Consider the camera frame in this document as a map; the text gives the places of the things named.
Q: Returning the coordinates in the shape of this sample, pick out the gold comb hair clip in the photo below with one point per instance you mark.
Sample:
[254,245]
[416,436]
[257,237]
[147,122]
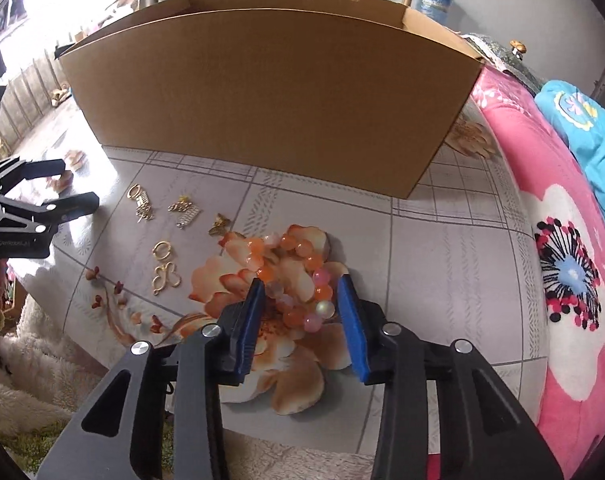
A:
[186,210]

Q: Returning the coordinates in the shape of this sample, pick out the pink floral quilt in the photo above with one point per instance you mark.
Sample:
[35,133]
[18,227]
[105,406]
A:
[569,234]

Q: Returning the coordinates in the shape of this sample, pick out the gold hoop butterfly earring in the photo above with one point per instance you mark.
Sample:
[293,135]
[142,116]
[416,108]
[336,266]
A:
[165,273]

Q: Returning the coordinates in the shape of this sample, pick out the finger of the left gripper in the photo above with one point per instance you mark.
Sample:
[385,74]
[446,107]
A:
[17,170]
[67,205]

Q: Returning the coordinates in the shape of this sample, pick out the floral checked bed sheet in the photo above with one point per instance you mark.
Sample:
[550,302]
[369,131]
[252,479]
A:
[454,260]

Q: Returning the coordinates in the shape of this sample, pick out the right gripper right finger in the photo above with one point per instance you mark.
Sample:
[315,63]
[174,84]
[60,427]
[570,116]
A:
[485,433]

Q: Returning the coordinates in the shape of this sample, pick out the small doll figurine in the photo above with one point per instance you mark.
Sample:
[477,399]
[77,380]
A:
[518,49]

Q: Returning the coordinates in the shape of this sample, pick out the blue water bottle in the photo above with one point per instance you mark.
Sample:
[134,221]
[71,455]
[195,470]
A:
[437,10]

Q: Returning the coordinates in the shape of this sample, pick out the gold butterfly brooch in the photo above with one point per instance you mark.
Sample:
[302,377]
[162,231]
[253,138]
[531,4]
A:
[221,226]

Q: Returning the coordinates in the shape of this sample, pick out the gold ring dangle earring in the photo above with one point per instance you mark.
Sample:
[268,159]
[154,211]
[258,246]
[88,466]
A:
[143,208]

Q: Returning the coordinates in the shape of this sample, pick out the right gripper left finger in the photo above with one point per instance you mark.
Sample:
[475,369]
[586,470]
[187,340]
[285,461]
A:
[117,432]

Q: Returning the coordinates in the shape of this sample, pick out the brown cardboard box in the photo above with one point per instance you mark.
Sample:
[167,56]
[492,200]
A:
[355,92]

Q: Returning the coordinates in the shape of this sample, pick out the blue cloth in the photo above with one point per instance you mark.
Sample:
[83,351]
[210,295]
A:
[580,123]

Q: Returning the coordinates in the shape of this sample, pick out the grey lace cloth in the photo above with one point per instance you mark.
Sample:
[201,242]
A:
[500,57]

